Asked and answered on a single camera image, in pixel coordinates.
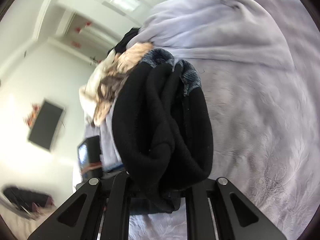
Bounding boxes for black pants with blue pattern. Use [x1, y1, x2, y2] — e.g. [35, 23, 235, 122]
[112, 49, 213, 215]

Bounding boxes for pile of striped clothes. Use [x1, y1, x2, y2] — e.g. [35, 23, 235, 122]
[79, 28, 153, 127]

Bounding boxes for lavender plush bed blanket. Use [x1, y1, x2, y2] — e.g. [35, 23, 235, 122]
[85, 0, 320, 240]

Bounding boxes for wall mounted television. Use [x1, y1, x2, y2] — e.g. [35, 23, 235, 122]
[28, 100, 65, 152]

